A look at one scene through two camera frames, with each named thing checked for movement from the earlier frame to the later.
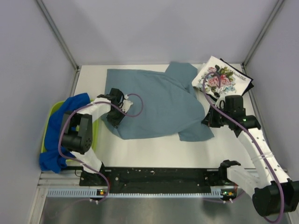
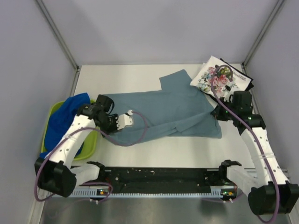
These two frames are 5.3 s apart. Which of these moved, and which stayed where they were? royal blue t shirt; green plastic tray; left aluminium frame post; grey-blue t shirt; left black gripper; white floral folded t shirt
Moved: grey-blue t shirt; left black gripper
Stayed: white floral folded t shirt; left aluminium frame post; green plastic tray; royal blue t shirt
